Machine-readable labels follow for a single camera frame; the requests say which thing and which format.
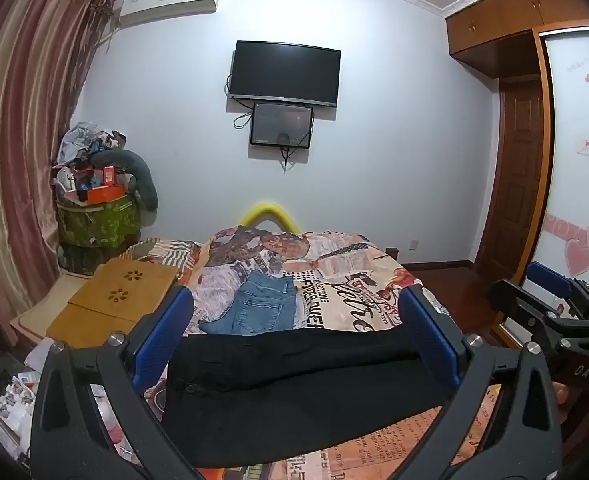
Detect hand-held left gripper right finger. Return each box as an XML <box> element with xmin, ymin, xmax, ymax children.
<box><xmin>397</xmin><ymin>285</ymin><xmax>563</xmax><ymax>480</ymax></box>

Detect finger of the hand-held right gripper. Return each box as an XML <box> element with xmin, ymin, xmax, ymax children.
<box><xmin>489</xmin><ymin>280</ymin><xmax>589</xmax><ymax>356</ymax></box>
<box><xmin>526</xmin><ymin>261</ymin><xmax>583</xmax><ymax>307</ymax></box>

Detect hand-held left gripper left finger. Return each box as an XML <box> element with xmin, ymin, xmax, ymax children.
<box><xmin>28</xmin><ymin>286</ymin><xmax>200</xmax><ymax>480</ymax></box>

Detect black pants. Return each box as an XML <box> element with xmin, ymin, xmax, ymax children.
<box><xmin>162</xmin><ymin>327</ymin><xmax>455</xmax><ymax>468</ymax></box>

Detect person's right hand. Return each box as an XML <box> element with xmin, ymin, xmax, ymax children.
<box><xmin>552</xmin><ymin>381</ymin><xmax>574</xmax><ymax>423</ymax></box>

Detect wooden lap table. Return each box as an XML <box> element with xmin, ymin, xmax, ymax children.
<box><xmin>46</xmin><ymin>257</ymin><xmax>181</xmax><ymax>350</ymax></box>

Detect blue jeans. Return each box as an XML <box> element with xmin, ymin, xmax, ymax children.
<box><xmin>198</xmin><ymin>270</ymin><xmax>296</xmax><ymax>336</ymax></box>

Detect brown wooden door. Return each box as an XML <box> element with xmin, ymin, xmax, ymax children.
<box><xmin>475</xmin><ymin>74</ymin><xmax>546</xmax><ymax>277</ymax></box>

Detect wooden wardrobe with door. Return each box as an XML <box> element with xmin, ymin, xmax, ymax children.
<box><xmin>495</xmin><ymin>24</ymin><xmax>589</xmax><ymax>346</ymax></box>

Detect bed with newspaper-print cover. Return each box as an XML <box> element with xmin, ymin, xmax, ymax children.
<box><xmin>124</xmin><ymin>226</ymin><xmax>505</xmax><ymax>480</ymax></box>

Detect green storage bag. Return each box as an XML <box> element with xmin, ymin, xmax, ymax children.
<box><xmin>56</xmin><ymin>194</ymin><xmax>142</xmax><ymax>263</ymax></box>

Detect orange box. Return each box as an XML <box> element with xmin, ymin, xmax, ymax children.
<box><xmin>87</xmin><ymin>185</ymin><xmax>125</xmax><ymax>204</ymax></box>

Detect yellow foam headboard pad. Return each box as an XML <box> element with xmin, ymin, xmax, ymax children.
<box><xmin>238</xmin><ymin>201</ymin><xmax>301</xmax><ymax>233</ymax></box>

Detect grey neck pillow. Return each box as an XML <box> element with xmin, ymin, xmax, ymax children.
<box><xmin>90</xmin><ymin>149</ymin><xmax>159</xmax><ymax>212</ymax></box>

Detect pile of papers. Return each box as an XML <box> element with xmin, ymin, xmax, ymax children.
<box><xmin>0</xmin><ymin>345</ymin><xmax>45</xmax><ymax>463</ymax></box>

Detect pile of clothes and boxes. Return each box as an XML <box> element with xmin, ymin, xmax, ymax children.
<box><xmin>52</xmin><ymin>121</ymin><xmax>135</xmax><ymax>206</ymax></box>

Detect striped pink curtain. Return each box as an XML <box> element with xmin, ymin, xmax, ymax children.
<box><xmin>0</xmin><ymin>0</ymin><xmax>118</xmax><ymax>346</ymax></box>

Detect small black monitor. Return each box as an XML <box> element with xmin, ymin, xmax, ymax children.
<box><xmin>250</xmin><ymin>102</ymin><xmax>314</xmax><ymax>150</ymax></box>

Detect wooden overhead cabinet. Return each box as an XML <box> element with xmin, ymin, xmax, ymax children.
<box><xmin>445</xmin><ymin>0</ymin><xmax>589</xmax><ymax>79</ymax></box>

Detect white air conditioner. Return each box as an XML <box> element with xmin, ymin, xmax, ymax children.
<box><xmin>118</xmin><ymin>0</ymin><xmax>224</xmax><ymax>27</ymax></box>

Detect black wall television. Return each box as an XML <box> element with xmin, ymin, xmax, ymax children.
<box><xmin>228</xmin><ymin>40</ymin><xmax>341</xmax><ymax>108</ymax></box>

